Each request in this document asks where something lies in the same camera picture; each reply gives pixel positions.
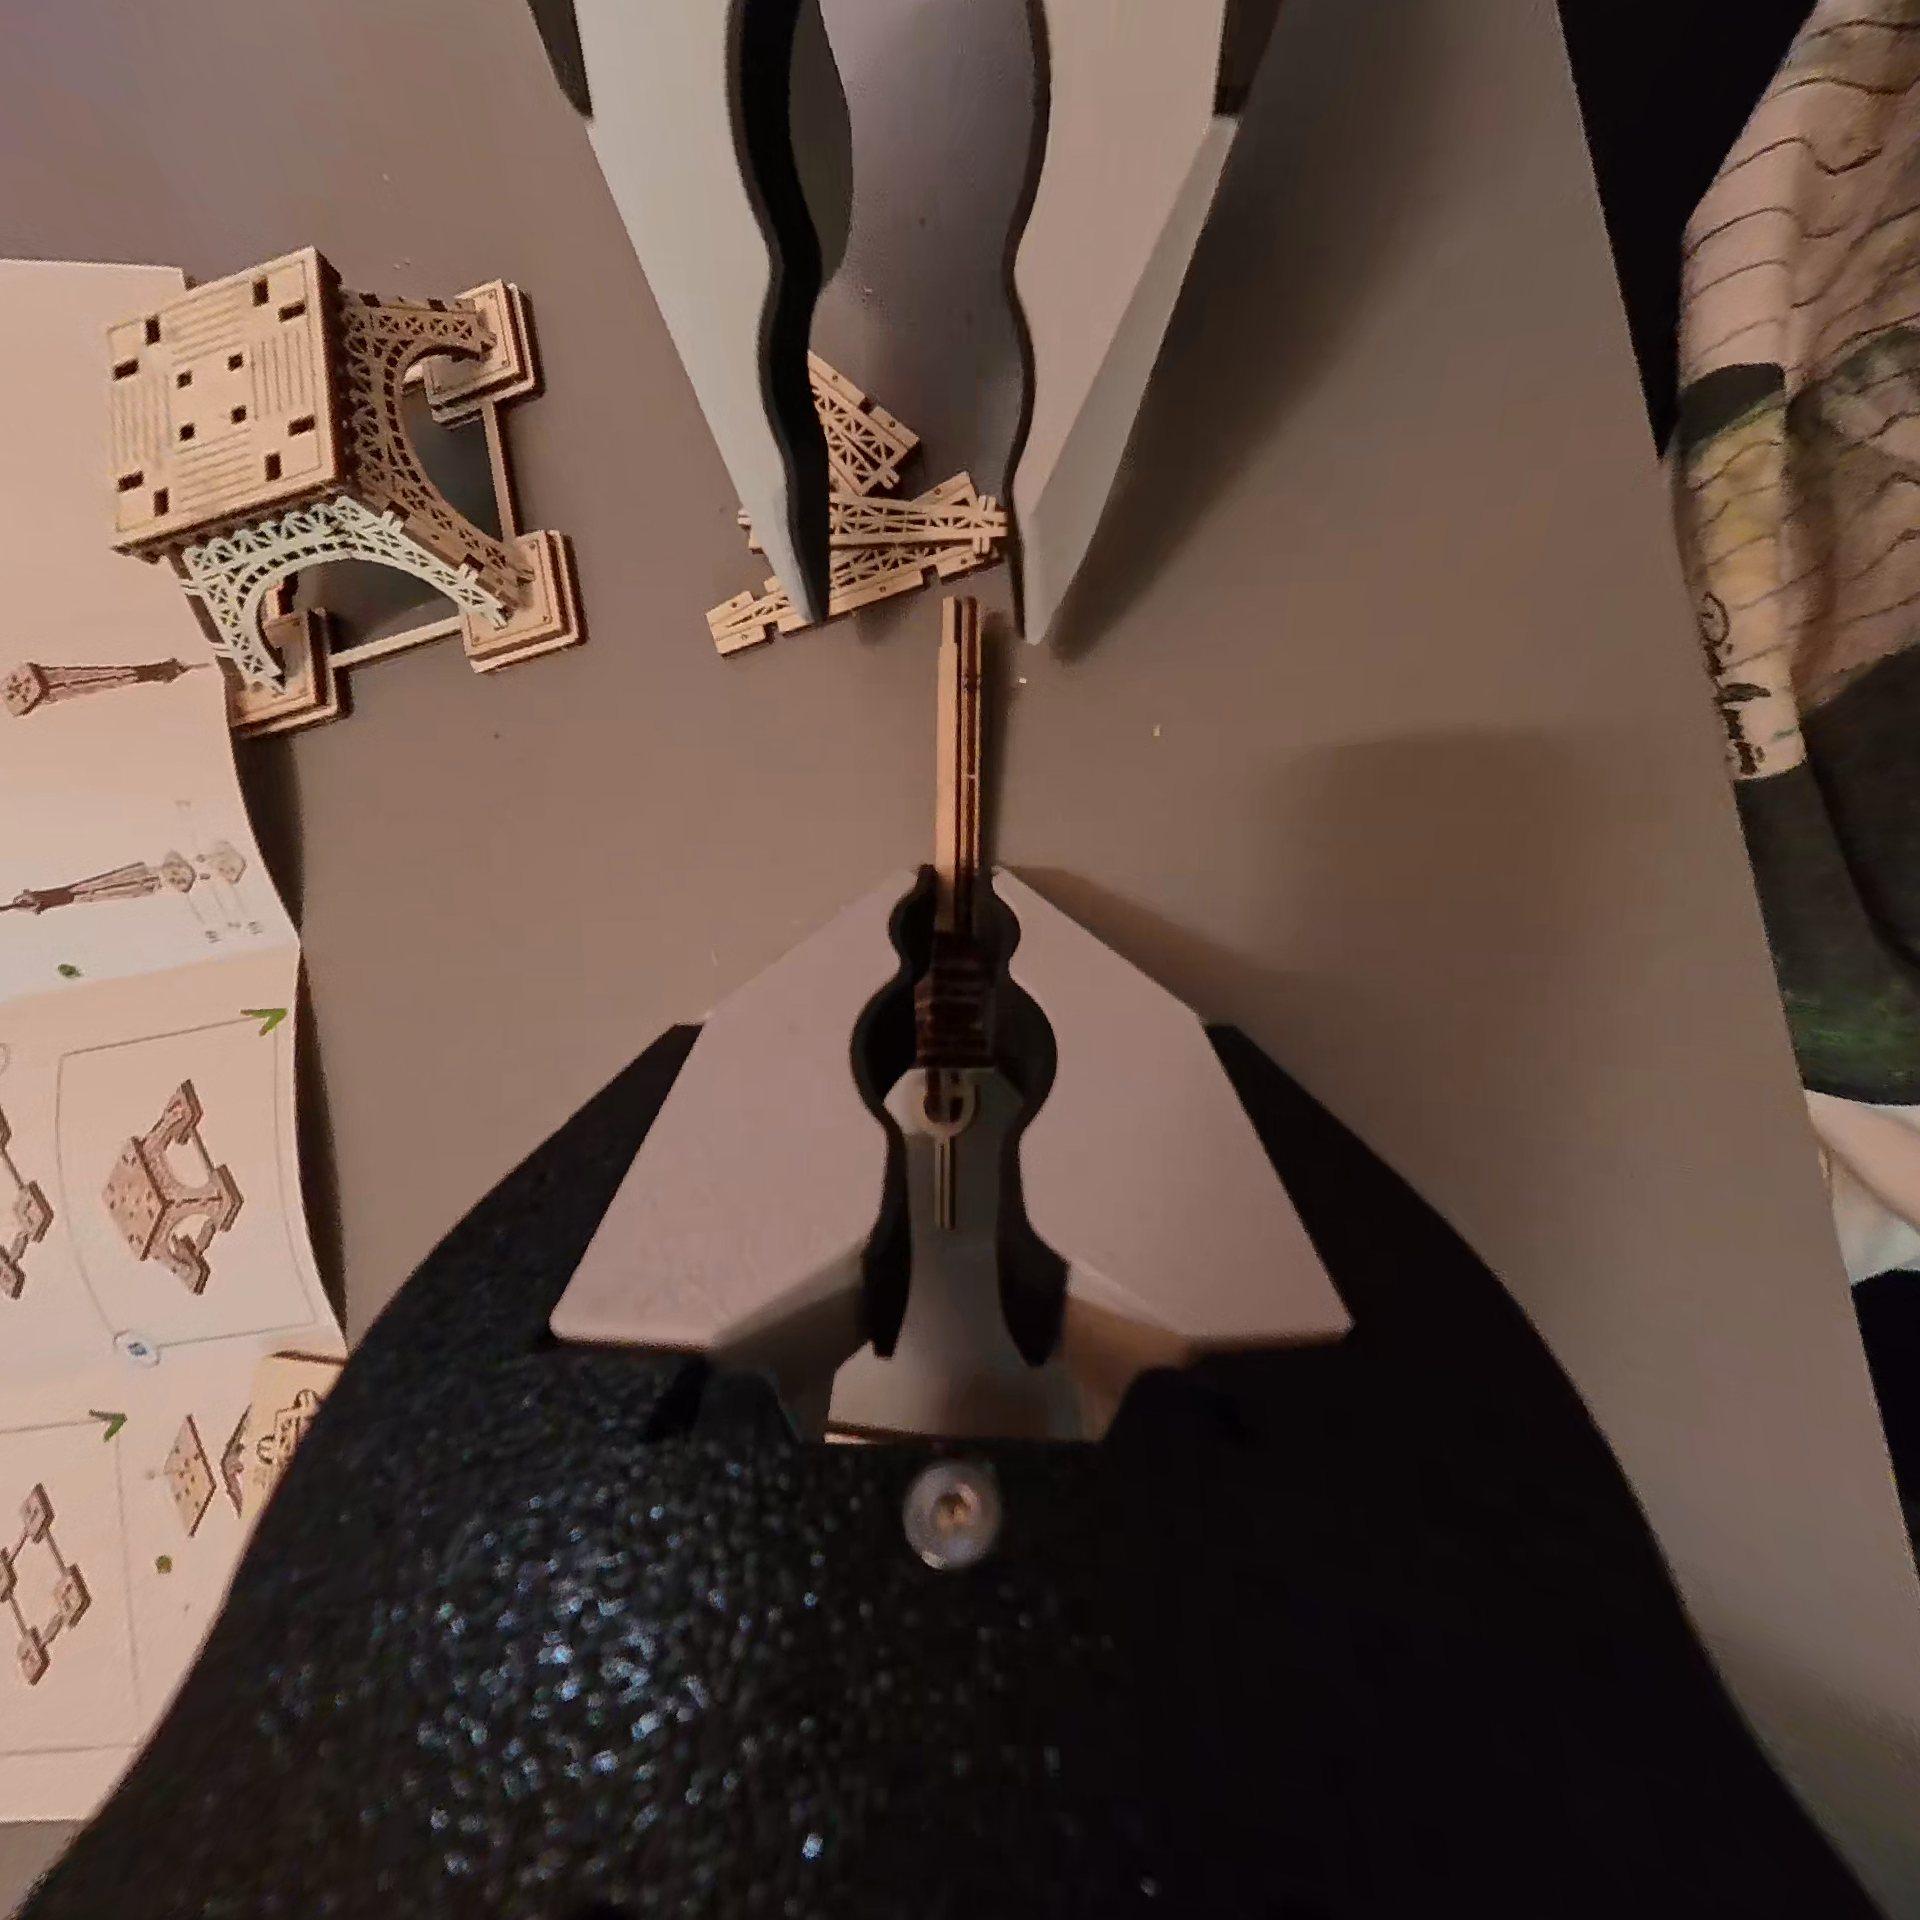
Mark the wooden punch-out sheet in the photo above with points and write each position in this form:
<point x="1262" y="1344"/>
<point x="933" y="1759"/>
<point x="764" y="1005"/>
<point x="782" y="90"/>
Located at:
<point x="290" y="1421"/>

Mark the wooden lattice tower panel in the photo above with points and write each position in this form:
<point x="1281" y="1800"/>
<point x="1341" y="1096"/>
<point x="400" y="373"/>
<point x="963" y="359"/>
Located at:
<point x="749" y="617"/>
<point x="914" y="529"/>
<point x="866" y="422"/>

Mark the wooden tower base model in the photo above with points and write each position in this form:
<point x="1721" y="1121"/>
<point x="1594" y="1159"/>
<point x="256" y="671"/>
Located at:
<point x="238" y="408"/>

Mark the folded instruction booklet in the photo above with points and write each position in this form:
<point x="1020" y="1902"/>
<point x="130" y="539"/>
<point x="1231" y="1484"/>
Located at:
<point x="91" y="961"/>

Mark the grey desk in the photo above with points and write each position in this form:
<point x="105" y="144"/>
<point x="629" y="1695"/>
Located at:
<point x="1350" y="745"/>

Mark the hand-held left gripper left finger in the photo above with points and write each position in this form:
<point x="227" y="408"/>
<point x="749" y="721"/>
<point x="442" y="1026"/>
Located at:
<point x="718" y="1185"/>

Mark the printed white t-shirt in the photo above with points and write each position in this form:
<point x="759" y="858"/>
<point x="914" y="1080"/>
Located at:
<point x="1799" y="446"/>

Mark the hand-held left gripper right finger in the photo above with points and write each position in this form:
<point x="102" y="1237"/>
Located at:
<point x="1184" y="1185"/>

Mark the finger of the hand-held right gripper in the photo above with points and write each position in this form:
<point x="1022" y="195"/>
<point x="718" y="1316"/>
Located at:
<point x="657" y="227"/>
<point x="1125" y="299"/>

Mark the wooden tower spire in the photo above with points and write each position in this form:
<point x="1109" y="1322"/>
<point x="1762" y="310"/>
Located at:
<point x="958" y="745"/>

